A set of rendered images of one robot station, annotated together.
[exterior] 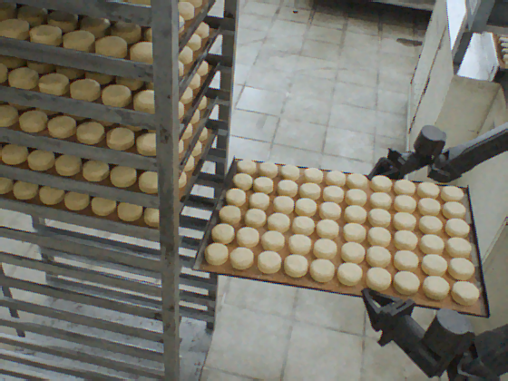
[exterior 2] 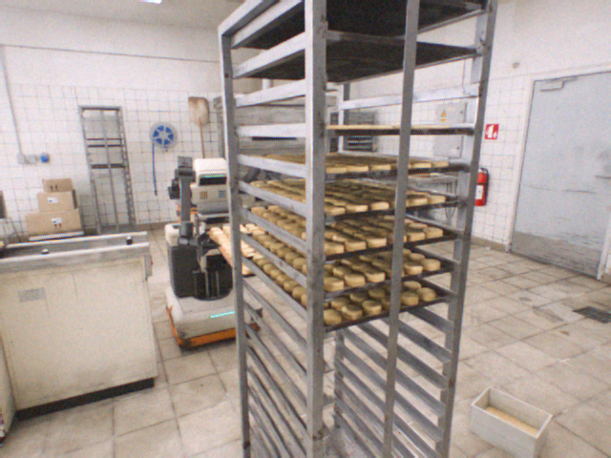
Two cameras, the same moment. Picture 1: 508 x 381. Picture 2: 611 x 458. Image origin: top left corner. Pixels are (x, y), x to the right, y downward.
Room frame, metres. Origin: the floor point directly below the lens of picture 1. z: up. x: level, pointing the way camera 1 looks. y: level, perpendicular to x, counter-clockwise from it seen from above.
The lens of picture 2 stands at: (1.68, 1.37, 1.50)
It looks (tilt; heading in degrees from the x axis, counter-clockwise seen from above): 15 degrees down; 237
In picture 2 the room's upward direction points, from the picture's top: straight up
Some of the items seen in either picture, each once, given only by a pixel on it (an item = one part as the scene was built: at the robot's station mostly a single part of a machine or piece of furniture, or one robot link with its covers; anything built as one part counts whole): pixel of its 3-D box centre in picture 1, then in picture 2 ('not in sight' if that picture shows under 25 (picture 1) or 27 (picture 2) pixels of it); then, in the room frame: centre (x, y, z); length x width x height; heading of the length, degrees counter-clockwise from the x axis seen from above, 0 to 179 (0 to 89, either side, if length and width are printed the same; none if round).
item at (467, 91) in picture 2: not in sight; (389, 99); (0.76, 0.45, 1.59); 0.64 x 0.03 x 0.03; 83
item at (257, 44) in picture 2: not in sight; (337, 30); (0.96, 0.44, 1.77); 0.60 x 0.40 x 0.02; 83
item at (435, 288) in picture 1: (435, 288); not in sight; (0.71, -0.39, 1.01); 0.05 x 0.05 x 0.02
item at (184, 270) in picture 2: not in sight; (206, 252); (0.73, -1.48, 0.59); 0.55 x 0.34 x 0.83; 173
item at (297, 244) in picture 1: (299, 245); not in sight; (0.80, -0.11, 0.98); 0.05 x 0.05 x 0.02
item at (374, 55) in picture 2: not in sight; (336, 65); (0.96, 0.44, 1.68); 0.60 x 0.40 x 0.02; 83
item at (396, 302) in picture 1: (377, 308); not in sight; (0.66, -0.27, 0.98); 0.09 x 0.07 x 0.07; 38
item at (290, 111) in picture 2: not in sight; (274, 163); (-1.39, -4.18, 1.00); 1.56 x 1.20 x 2.01; 173
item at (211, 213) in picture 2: not in sight; (215, 218); (0.78, -1.09, 0.93); 0.28 x 0.16 x 0.22; 173
